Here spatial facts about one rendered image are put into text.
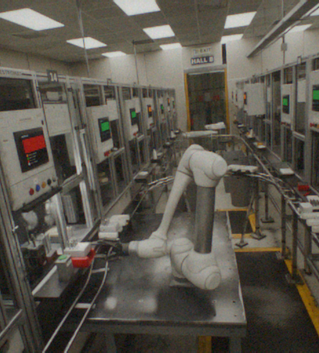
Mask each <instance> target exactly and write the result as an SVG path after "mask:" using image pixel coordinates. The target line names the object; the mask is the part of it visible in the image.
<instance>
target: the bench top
mask: <svg viewBox="0 0 319 353"><path fill-rule="evenodd" d="M163 216H164V214H134V215H133V219H132V227H133V228H134V230H126V231H125V232H124V234H123V236H122V237H121V240H120V242H121V243H131V242H132V241H144V240H148V239H149V237H150V235H151V234H152V233H153V232H155V231H157V230H158V229H159V227H160V225H161V222H162V220H163ZM195 218H196V212H185V213H174V215H173V217H172V220H171V223H170V225H169V228H168V231H167V235H166V236H167V243H166V244H167V254H166V255H165V256H162V257H159V258H144V257H131V256H123V259H122V260H121V261H120V260H117V261H110V262H108V267H107V268H109V271H107V276H106V279H105V283H104V285H103V288H102V290H101V292H100V293H99V295H98V296H97V298H96V300H95V302H94V304H96V305H95V307H94V308H91V310H90V311H89V313H88V316H87V318H86V320H85V321H84V323H83V324H95V325H144V326H169V327H218V328H243V329H245V328H246V327H245V326H246V324H247V322H246V318H245V310H244V305H243V298H242V293H241V288H240V280H239V275H238V268H237V263H236V255H235V252H234V244H233V239H232V233H231V226H230V221H229V213H228V210H221V211H214V227H213V238H212V250H213V251H214V252H215V254H216V260H217V264H218V268H219V270H220V275H221V279H220V283H219V284H218V286H217V287H216V288H215V289H213V290H202V289H200V288H194V287H174V288H170V286H169V283H170V281H171V277H172V269H171V265H170V257H169V252H170V248H171V245H172V244H173V242H174V241H175V240H177V239H188V240H190V241H191V242H192V243H193V244H194V230H195ZM176 223H178V224H176ZM174 233H175V234H174ZM106 261H107V260H103V259H100V258H94V262H93V266H92V270H99V269H105V267H106ZM90 265H91V264H90ZM89 271H90V266H89V268H88V269H87V270H86V271H85V273H84V275H83V276H82V277H81V279H80V281H79V282H78V283H77V285H76V286H75V288H73V290H72V292H71V293H70V295H69V296H68V298H67V299H66V300H65V302H64V304H63V305H62V306H61V308H60V309H59V311H58V312H57V314H56V315H55V317H54V320H56V323H61V322H62V320H63V319H64V317H65V315H66V313H67V312H68V310H69V309H70V307H71V305H72V304H73V303H74V302H75V301H76V299H77V297H78V295H79V294H80V293H81V291H82V289H83V287H84V285H85V283H86V281H87V278H88V272H89ZM104 275H105V272H97V273H92V274H91V275H90V280H89V281H88V284H87V286H86V288H85V291H84V292H83V293H82V295H81V297H80V299H79V300H78V302H77V303H83V304H91V302H92V301H93V299H94V297H95V295H96V293H97V292H98V290H99V287H100V285H101V284H102V282H103V278H104ZM233 301H235V303H233ZM87 310H88V308H72V310H71V312H70V313H69V315H68V317H67V319H66V320H65V322H64V323H69V324H80V323H81V321H82V320H83V317H84V315H85V313H86V312H87ZM214 314H216V316H214Z"/></svg>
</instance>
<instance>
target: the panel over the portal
mask: <svg viewBox="0 0 319 353"><path fill-rule="evenodd" d="M210 46H211V47H212V53H209V54H198V55H192V49H194V48H204V47H210ZM182 54H183V69H184V70H186V69H192V68H204V67H209V66H215V65H222V52H221V42H214V43H205V44H198V45H193V46H184V47H182ZM212 54H214V63H213V64H207V65H196V66H191V64H190V57H200V56H207V55H212Z"/></svg>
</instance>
